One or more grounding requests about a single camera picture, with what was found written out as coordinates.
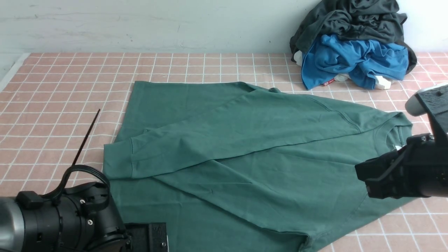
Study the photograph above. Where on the black thin cable tie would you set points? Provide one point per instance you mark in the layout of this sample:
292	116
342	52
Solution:
85	138

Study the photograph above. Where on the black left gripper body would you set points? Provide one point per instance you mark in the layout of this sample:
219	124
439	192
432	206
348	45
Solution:
85	220

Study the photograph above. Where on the blue crumpled garment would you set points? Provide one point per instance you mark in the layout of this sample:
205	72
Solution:
362	60

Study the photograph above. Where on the dark grey crumpled garment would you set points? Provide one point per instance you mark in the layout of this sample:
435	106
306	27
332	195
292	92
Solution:
378	20

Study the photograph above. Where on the green long-sleeved shirt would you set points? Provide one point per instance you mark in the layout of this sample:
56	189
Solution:
234	167

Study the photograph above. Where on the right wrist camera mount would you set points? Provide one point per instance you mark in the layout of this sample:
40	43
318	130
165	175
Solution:
433	102

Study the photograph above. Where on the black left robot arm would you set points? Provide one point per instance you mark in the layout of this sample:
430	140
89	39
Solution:
8	224

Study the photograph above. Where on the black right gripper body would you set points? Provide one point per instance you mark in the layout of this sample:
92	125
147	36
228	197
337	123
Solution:
418	170

